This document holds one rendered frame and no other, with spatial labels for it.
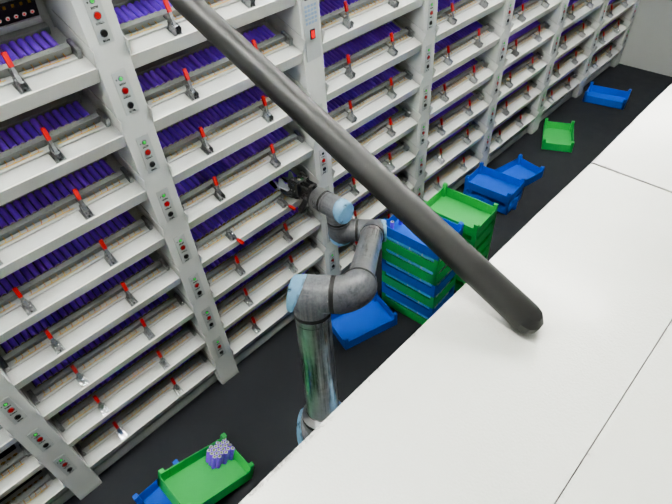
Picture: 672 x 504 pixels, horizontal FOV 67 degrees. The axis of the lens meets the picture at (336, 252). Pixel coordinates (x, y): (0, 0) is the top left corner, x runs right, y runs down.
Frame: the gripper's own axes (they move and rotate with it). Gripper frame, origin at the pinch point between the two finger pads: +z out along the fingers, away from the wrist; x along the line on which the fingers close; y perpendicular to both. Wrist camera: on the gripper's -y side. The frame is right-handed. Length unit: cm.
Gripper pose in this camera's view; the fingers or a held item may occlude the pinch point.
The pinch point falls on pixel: (281, 182)
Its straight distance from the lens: 217.1
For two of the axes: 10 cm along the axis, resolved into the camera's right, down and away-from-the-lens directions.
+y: -0.5, -7.1, -7.0
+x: -6.7, 5.5, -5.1
